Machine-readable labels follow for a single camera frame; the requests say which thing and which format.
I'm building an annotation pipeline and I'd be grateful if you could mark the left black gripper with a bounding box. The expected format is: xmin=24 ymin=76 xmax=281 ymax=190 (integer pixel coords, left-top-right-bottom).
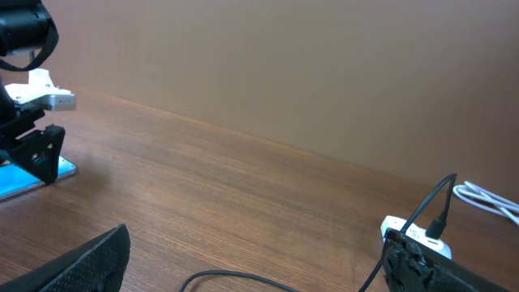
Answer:
xmin=1 ymin=84 xmax=66 ymax=184

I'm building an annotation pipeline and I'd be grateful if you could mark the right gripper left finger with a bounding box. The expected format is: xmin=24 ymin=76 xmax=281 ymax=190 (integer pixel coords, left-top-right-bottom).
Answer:
xmin=1 ymin=224 xmax=131 ymax=292

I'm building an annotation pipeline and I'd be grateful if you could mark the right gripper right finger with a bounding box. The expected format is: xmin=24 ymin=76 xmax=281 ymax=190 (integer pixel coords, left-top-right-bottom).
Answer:
xmin=382 ymin=229 xmax=508 ymax=292

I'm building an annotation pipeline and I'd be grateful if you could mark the turquoise screen smartphone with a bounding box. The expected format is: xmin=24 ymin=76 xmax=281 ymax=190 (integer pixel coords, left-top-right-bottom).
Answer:
xmin=1 ymin=157 xmax=78 ymax=201

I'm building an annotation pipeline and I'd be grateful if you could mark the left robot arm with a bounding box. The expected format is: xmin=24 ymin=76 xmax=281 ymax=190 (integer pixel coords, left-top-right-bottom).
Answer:
xmin=1 ymin=0 xmax=66 ymax=184

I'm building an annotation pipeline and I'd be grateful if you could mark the white power strip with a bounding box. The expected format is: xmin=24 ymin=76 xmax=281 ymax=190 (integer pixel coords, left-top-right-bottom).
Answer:
xmin=380 ymin=216 xmax=452 ymax=260

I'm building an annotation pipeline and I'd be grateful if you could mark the black USB charging cable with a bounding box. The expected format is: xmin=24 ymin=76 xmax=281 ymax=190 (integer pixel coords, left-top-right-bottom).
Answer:
xmin=178 ymin=173 xmax=458 ymax=292

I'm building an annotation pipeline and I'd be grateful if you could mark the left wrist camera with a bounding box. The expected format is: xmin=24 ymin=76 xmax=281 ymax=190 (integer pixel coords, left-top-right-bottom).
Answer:
xmin=5 ymin=69 xmax=76 ymax=111

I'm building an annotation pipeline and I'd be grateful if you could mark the white power strip cord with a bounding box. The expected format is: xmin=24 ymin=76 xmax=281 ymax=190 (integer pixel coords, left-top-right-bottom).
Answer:
xmin=452 ymin=180 xmax=519 ymax=226

